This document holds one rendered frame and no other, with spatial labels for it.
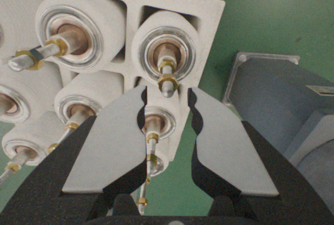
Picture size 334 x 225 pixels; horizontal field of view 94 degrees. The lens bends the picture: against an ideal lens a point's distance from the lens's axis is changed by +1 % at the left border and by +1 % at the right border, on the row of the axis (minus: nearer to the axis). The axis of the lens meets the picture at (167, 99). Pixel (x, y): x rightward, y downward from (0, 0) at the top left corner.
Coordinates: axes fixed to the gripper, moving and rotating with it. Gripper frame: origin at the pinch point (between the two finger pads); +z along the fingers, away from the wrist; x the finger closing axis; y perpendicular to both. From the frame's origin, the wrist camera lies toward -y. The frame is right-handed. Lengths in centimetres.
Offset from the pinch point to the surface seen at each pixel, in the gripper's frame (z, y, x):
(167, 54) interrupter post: 7.2, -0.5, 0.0
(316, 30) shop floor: 35, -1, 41
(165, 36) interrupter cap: 9.4, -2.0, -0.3
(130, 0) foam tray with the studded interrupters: 16.9, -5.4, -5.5
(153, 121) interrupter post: 9.2, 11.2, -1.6
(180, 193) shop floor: 35, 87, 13
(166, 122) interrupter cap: 9.6, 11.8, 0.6
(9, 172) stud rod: 5.5, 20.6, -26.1
